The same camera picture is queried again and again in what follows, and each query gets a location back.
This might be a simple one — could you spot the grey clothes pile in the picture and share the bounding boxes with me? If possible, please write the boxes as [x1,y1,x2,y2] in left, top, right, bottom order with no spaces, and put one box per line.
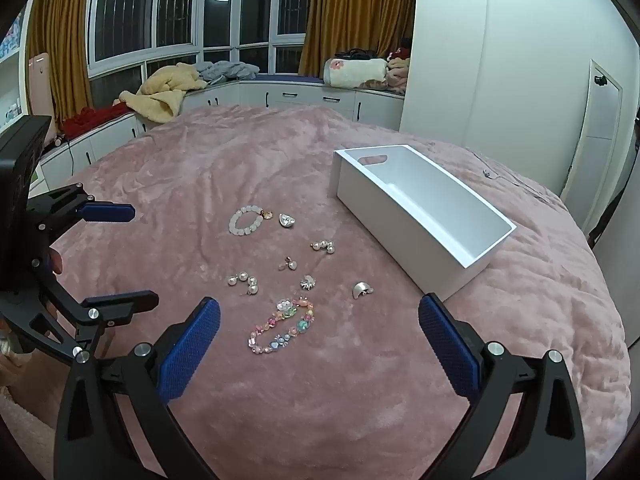
[197,61,261,86]

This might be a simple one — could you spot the red cloth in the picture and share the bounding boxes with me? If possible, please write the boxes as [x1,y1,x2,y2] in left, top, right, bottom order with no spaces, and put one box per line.
[59,99,132,139]

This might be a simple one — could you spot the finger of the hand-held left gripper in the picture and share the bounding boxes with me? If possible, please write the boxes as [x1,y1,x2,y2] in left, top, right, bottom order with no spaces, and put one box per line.
[30,289,160,364]
[29,184,136,242]

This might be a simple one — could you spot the white window seat cabinets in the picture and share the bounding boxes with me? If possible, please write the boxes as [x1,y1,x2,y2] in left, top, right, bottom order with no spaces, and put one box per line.
[36,76,407,183]

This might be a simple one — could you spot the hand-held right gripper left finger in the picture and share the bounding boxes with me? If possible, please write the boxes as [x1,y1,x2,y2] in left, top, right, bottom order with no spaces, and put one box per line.
[54,296,221,480]

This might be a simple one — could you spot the thin cable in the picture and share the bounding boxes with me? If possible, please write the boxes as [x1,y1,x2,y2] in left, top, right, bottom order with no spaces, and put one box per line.
[477,157,553,207]

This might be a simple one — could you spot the white bookshelf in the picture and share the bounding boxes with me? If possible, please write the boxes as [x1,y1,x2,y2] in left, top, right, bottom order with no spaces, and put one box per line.
[0,0,32,136]

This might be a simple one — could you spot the pink standing appliance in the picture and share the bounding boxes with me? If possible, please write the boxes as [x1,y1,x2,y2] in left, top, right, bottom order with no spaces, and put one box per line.
[27,52,57,147]

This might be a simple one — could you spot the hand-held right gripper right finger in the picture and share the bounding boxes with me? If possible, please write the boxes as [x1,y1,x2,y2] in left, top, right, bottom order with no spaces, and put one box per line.
[418,292,587,480]

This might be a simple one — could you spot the white storage box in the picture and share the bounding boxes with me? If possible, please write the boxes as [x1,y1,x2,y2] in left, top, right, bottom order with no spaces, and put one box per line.
[332,144,517,301]

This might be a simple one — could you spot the mustard curtain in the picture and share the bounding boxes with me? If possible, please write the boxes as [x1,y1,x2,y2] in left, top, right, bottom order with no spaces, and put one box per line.
[298,0,419,82]
[26,0,95,128]

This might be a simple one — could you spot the red and pink plush pile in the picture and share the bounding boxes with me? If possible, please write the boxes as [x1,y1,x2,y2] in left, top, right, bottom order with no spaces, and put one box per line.
[386,37,414,96]

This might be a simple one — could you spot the white bead bracelet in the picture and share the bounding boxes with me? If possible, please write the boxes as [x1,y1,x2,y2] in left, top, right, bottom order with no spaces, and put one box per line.
[228,205,274,237]

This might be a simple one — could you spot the bay window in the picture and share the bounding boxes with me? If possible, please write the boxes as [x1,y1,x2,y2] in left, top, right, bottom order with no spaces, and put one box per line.
[86,0,322,80]

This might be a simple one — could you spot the white wardrobe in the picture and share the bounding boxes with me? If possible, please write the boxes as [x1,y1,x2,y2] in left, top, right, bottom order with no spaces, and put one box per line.
[399,0,640,206]

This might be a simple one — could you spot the colourful bead bracelet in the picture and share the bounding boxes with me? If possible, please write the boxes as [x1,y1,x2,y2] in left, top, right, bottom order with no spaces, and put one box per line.
[246,297,318,354]

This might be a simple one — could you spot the black bag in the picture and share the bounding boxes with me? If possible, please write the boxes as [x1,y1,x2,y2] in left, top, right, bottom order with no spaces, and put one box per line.
[334,48,387,61]

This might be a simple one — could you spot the yellow fleece blanket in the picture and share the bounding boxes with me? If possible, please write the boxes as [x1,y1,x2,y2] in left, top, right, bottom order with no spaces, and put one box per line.
[118,63,209,124]

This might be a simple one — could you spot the pink fuzzy blanket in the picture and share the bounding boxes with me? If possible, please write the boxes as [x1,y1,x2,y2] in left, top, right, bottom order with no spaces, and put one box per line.
[0,105,632,480]

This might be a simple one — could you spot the white door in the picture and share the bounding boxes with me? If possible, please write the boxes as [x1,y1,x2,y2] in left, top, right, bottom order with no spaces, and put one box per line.
[559,58,624,207]

